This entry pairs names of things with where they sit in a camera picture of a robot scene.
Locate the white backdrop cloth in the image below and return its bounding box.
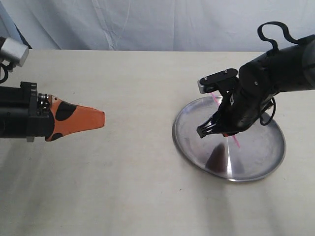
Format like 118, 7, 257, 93
0, 0, 315, 52

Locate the round stainless steel plate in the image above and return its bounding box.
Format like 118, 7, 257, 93
172, 96, 286, 182

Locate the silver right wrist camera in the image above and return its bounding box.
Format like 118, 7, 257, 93
197, 68, 239, 95

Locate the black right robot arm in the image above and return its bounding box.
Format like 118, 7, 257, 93
197, 35, 315, 138

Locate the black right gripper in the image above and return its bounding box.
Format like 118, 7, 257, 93
196, 88, 271, 138

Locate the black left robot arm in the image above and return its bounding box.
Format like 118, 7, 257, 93
0, 82, 105, 142

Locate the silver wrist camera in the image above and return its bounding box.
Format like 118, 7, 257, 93
0, 37, 29, 71
197, 68, 239, 95

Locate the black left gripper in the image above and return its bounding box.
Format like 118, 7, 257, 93
20, 82, 105, 143

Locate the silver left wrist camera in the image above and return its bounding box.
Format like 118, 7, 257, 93
0, 37, 29, 71

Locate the pink thin stick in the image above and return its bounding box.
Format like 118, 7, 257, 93
211, 93, 241, 148

